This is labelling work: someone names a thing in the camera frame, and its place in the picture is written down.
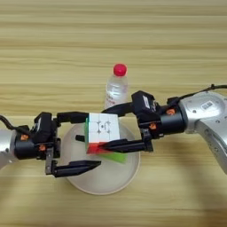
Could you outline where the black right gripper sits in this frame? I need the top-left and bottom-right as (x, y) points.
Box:
(99, 101), (189, 154)

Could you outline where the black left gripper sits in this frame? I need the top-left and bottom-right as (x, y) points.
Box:
(13, 111), (102, 179)

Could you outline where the multicolour puzzle cube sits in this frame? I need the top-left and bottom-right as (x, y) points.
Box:
(83, 112), (121, 155)

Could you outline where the clear bottle with red cap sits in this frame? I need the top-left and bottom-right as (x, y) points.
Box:
(104, 63), (129, 111)

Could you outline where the green rectangular block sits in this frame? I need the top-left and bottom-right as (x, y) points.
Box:
(101, 152), (129, 164)

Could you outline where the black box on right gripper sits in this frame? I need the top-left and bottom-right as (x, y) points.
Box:
(130, 90), (159, 119)

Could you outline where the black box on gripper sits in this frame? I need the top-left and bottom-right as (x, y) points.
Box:
(130, 90), (159, 119)
(33, 111), (58, 145)

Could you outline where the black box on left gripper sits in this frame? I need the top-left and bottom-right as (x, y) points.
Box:
(33, 111), (58, 145)

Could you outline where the round beige plate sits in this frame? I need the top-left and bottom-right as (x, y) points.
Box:
(59, 118), (141, 196)

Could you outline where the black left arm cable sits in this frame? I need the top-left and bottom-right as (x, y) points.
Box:
(0, 114), (31, 137)

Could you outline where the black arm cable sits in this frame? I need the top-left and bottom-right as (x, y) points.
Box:
(167, 83), (227, 105)
(0, 114), (31, 137)

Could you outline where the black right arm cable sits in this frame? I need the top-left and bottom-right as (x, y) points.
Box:
(167, 83), (227, 105)

